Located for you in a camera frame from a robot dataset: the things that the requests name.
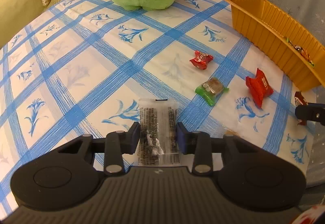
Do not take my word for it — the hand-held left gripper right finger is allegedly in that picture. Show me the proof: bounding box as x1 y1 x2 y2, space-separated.
176 122 267 176

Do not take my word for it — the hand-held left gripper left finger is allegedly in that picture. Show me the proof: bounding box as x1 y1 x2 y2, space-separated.
57 122 141 176

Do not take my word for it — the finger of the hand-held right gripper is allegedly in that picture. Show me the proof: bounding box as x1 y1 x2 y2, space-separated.
295 103 325 126

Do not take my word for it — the dark red candy packet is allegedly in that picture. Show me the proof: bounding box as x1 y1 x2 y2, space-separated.
294 91 308 126

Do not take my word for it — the clear black sesame packet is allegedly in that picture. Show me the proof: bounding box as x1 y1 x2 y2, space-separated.
136 98 182 166

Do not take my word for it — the small clear candy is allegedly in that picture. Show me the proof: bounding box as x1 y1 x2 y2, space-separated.
219 124 239 136

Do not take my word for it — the green brown candy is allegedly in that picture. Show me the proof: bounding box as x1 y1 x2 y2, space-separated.
195 77 230 106

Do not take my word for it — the red snack packet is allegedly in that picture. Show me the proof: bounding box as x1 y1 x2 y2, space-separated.
245 68 274 108

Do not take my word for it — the long green snack bar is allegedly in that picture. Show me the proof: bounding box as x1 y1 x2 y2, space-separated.
284 36 316 69

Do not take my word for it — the small red candy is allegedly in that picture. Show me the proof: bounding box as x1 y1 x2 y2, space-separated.
189 50 214 70

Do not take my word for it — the golden plastic tray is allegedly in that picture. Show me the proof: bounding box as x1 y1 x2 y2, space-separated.
223 0 325 92

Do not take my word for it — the blue checked tablecloth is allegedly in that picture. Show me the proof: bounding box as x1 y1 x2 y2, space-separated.
0 0 319 213

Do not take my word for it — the red white printed clothing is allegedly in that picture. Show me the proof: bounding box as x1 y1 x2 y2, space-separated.
292 205 325 224

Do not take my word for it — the green sofa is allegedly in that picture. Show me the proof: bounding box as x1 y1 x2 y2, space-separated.
0 0 47 48

